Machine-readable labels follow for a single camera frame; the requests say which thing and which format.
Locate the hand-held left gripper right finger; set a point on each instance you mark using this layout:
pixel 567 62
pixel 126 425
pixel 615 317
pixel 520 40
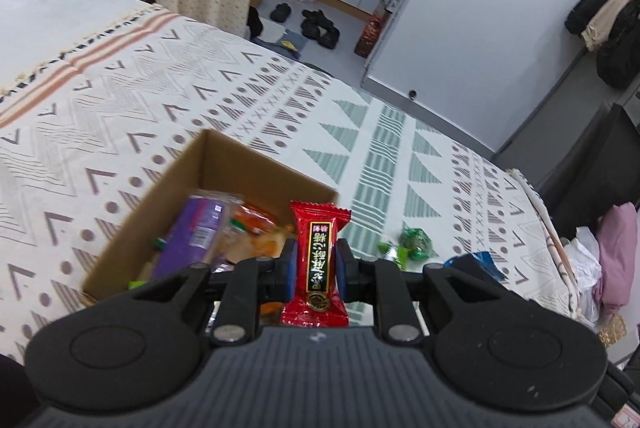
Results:
pixel 344 270

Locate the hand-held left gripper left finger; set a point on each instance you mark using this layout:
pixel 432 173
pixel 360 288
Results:
pixel 290 270

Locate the red candy packet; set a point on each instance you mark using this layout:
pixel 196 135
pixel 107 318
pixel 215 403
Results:
pixel 320 253

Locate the orange biscuit packet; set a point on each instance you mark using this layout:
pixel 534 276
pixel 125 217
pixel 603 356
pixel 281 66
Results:
pixel 255 240

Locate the purple bread packet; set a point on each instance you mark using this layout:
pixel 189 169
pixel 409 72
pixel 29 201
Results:
pixel 195 233

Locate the brown cardboard box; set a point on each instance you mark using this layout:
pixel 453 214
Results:
pixel 235 167

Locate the blue snack packet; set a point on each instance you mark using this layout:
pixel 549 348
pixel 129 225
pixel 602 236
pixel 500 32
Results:
pixel 480 260

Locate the patterned cream blanket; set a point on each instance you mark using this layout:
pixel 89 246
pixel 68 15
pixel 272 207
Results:
pixel 150 82

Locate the red carton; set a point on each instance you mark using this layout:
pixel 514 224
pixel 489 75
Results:
pixel 370 32

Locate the white plastic bag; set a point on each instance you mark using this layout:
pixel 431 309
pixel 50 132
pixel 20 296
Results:
pixel 585 273

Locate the black shoes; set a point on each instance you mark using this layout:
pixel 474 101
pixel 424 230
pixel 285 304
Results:
pixel 320 27

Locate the black slippers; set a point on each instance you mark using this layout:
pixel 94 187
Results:
pixel 280 11

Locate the black chair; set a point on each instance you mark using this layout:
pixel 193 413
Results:
pixel 595 167

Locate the gold glitter bag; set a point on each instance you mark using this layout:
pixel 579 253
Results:
pixel 611 330

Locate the pink cloth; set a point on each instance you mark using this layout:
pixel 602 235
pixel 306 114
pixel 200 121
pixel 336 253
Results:
pixel 622 253

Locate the white bed sheet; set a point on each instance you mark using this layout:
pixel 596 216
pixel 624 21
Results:
pixel 50 17

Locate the hanging dark coats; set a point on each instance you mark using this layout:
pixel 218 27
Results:
pixel 612 17

